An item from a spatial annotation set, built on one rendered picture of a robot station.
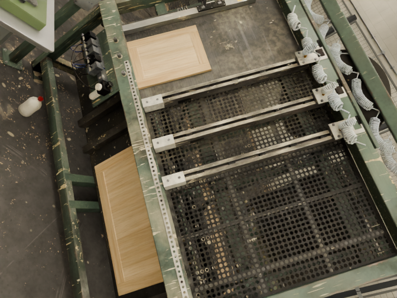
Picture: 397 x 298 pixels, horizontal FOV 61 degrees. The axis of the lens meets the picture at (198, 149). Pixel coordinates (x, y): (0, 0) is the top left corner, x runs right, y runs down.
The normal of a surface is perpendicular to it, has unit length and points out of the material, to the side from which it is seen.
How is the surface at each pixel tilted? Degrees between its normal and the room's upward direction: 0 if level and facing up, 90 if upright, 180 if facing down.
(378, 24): 90
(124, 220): 90
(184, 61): 60
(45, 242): 0
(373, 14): 90
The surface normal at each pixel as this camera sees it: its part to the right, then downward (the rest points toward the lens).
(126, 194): -0.51, -0.17
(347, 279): -0.03, -0.35
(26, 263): 0.82, -0.41
